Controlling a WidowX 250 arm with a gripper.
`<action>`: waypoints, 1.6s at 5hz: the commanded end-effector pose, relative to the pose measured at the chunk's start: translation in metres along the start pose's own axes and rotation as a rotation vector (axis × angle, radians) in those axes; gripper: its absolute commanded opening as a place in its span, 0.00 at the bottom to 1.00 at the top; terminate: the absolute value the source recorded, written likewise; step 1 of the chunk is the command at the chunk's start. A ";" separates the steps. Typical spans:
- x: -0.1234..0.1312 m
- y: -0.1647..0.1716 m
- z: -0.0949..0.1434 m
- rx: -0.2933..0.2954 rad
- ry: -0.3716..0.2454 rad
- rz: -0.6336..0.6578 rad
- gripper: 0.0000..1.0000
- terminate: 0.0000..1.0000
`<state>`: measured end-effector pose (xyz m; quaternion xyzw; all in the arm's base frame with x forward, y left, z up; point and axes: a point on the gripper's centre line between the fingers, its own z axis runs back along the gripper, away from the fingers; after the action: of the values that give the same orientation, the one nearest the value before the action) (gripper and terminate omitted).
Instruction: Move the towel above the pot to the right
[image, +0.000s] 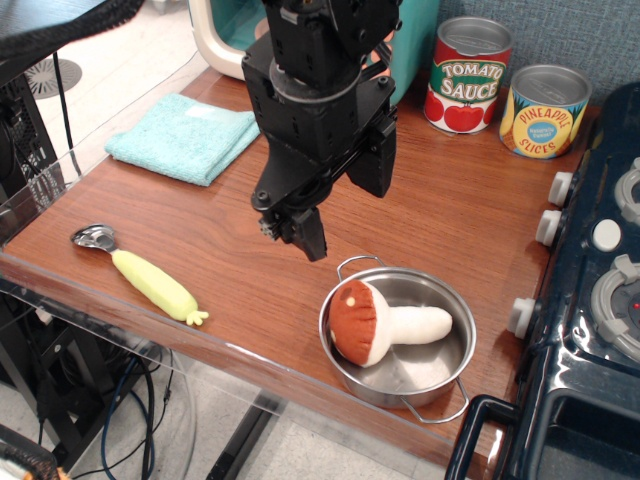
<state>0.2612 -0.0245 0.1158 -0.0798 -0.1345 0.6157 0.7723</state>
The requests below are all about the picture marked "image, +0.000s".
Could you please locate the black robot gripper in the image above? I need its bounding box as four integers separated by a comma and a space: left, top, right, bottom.
242, 35, 397, 262

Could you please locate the teal cloth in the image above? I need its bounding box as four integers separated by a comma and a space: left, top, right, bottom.
105, 94, 259, 187

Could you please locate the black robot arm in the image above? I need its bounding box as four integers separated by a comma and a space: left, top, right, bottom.
242, 1, 402, 261

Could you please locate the plush brown mushroom toy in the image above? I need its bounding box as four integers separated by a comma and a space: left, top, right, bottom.
328, 280, 453, 368

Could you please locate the teal toy microwave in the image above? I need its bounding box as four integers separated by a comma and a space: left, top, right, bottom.
188, 0, 440, 104

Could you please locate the white stove knob lower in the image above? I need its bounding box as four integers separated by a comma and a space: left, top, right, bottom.
507, 298, 536, 339

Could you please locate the white stove knob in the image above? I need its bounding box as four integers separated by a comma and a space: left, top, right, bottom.
535, 210, 562, 247
507, 298, 536, 339
548, 172, 573, 207

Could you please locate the tomato sauce can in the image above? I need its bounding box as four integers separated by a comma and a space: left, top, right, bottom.
424, 16, 514, 134

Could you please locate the clear acrylic table guard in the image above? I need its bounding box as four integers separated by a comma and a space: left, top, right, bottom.
1, 74, 455, 457

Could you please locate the white stove knob middle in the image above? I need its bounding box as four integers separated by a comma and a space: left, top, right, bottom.
535, 210, 562, 247

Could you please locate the black computer tower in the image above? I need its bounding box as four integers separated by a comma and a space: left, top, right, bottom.
1, 74, 57, 203

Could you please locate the white stove knob upper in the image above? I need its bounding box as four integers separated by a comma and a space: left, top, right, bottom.
548, 172, 573, 207

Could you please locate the pineapple slices can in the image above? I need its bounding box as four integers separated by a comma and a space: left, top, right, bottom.
499, 64, 592, 160

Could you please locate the dark blue toy stove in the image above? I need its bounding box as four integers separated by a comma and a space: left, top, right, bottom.
446, 83, 639, 479

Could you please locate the black side desk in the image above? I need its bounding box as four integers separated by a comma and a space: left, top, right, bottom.
0, 0, 101, 40

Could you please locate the spoon with yellow-green handle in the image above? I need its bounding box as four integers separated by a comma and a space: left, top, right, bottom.
71, 224, 209, 326

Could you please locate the steel pot with handles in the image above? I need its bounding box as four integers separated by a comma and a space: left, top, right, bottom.
319, 264, 476, 413

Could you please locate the black floor cable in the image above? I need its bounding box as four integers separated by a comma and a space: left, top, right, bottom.
74, 349, 176, 480

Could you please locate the blue floor cable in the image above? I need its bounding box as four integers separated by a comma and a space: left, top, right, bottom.
100, 355, 156, 480

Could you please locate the black braided cable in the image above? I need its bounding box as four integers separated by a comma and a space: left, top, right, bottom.
0, 0, 146, 69

